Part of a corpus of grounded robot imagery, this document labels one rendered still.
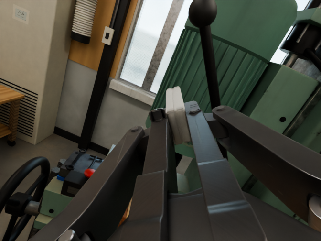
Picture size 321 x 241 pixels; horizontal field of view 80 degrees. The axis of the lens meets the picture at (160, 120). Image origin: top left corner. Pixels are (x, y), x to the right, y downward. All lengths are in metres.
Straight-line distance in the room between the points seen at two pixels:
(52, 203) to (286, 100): 0.58
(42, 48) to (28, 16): 0.24
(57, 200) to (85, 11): 1.49
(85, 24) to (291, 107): 1.63
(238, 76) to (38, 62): 1.73
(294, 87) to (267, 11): 0.14
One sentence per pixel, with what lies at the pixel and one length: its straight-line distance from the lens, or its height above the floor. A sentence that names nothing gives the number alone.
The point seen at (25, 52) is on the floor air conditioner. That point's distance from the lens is 1.98.
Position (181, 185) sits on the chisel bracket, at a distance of 0.54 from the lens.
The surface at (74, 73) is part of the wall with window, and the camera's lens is 2.11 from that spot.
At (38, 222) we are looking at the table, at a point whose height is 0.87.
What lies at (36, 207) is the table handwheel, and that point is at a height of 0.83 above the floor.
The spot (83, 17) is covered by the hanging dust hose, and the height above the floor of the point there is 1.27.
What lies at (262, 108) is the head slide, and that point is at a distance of 0.40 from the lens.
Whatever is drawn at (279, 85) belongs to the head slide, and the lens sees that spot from 0.40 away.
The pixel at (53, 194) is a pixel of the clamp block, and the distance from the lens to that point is 0.58.
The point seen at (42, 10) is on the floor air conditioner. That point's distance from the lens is 1.86.
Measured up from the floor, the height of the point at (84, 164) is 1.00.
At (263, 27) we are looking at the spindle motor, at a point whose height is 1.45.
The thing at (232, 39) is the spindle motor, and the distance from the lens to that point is 0.34.
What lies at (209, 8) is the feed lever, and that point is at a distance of 0.26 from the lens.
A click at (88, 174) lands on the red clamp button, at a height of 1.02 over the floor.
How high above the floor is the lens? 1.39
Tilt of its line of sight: 22 degrees down
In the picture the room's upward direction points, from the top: 24 degrees clockwise
